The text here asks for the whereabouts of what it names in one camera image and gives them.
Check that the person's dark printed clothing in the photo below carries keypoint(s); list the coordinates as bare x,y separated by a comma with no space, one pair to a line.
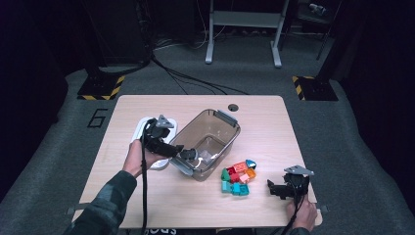
160,231

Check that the grey device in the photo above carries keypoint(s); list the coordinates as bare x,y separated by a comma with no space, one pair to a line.
317,9

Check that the grey metal desk frame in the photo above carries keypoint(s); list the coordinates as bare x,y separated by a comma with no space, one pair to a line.
244,19

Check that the person's left hand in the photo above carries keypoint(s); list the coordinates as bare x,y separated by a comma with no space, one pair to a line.
133,161

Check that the green toy block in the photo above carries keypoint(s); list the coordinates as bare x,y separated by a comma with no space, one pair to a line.
224,175

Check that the grey table bracket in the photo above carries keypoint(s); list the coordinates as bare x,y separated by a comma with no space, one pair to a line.
77,208
321,207

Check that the hazard-striped black base plate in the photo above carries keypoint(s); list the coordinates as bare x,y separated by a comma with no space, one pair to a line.
318,88
98,86

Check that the person's right hand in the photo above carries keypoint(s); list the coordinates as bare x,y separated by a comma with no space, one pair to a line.
303,215

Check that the orange toy block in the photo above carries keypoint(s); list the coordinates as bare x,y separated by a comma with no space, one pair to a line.
251,173

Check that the red toy block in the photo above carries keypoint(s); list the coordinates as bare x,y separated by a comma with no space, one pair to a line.
231,170
235,178

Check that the transparent brown storage box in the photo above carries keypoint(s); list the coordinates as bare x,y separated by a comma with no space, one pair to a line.
208,130

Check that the light teal toy block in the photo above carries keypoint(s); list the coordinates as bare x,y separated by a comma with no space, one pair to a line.
225,187

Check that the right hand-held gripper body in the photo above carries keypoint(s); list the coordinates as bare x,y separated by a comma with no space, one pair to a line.
295,186

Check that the blue toy block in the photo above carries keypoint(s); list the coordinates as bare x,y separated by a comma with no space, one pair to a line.
251,164

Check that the pink toy block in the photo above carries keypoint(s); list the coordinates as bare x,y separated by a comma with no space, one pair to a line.
244,178

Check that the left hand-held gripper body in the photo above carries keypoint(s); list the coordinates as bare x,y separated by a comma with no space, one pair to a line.
156,140

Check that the black equipment cabinet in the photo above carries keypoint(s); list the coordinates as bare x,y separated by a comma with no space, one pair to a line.
124,32

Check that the black stand post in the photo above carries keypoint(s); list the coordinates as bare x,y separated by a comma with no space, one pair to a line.
94,65

